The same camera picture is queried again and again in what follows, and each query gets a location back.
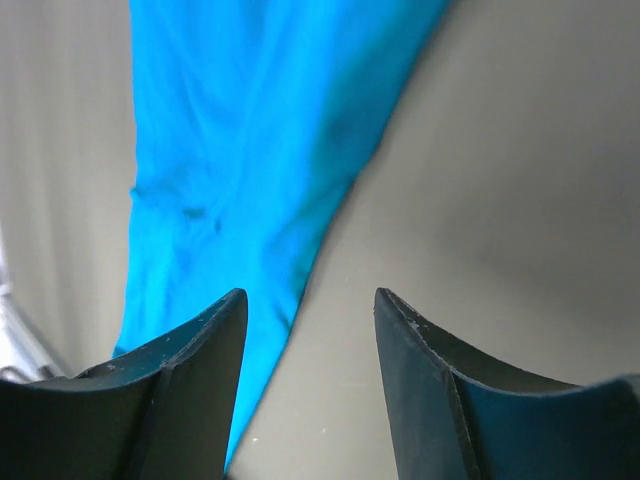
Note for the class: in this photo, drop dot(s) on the blue t shirt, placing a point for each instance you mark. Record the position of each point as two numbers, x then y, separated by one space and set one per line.
253 121

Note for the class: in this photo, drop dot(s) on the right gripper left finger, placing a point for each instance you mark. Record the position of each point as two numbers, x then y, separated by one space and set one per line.
161 411

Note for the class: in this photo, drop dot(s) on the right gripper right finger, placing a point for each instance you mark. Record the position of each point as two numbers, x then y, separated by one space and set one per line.
456 412

